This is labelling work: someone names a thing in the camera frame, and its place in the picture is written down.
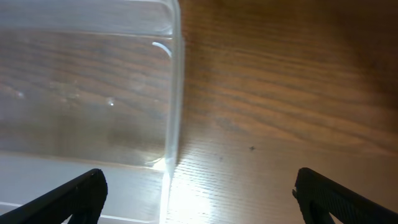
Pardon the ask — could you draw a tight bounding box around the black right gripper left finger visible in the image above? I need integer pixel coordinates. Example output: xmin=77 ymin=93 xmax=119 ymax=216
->
xmin=1 ymin=169 xmax=108 ymax=224

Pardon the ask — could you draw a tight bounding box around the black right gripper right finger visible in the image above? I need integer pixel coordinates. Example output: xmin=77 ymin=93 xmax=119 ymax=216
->
xmin=292 ymin=167 xmax=397 ymax=224

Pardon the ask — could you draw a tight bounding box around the clear plastic storage container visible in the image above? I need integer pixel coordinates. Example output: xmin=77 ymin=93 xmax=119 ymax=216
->
xmin=1 ymin=0 xmax=184 ymax=223

